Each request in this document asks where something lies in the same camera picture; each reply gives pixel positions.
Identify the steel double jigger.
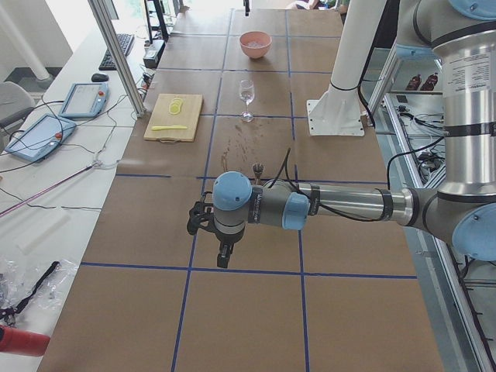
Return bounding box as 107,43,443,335
252,163,264,185

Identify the clear ice cubes pile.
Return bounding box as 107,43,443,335
246,40,264,49

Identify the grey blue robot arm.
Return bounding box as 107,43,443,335
208,1,495,268

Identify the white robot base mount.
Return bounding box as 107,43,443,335
307,1,393,137

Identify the bamboo cutting board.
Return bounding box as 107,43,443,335
143,94,203,142

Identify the black strap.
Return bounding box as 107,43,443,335
11,260,60,317

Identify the blue teach pendant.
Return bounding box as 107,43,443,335
59,82,109,120
5,114,76,162

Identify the yellow plastic knife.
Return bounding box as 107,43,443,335
151,125,188,131

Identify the clear wine glass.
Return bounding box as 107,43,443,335
239,80,255,122

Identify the blue teach pendant far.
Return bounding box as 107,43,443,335
59,82,109,120

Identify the black computer mouse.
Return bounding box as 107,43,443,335
91,73,109,82

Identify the pink bowl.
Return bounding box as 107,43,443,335
239,31,272,59

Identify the black keyboard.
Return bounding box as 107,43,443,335
98,33,136,71

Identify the grey office chair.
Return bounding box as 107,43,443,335
1,81,35,132

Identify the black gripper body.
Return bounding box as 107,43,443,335
215,230,244,245

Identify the aluminium frame post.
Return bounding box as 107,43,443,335
88,0,146,118

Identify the blue teach pendant near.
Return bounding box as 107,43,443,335
5,114,76,162

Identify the red cylinder object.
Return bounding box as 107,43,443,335
0,325,50,357

